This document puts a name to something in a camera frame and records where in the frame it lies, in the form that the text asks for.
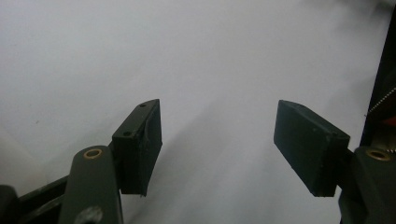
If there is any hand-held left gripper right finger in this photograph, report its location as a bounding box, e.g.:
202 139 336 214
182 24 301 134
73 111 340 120
273 99 351 198

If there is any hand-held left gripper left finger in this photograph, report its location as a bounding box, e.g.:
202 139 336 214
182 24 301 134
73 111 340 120
111 98 163 197

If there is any black zippered bag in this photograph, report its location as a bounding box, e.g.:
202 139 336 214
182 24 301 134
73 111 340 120
359 5 396 154

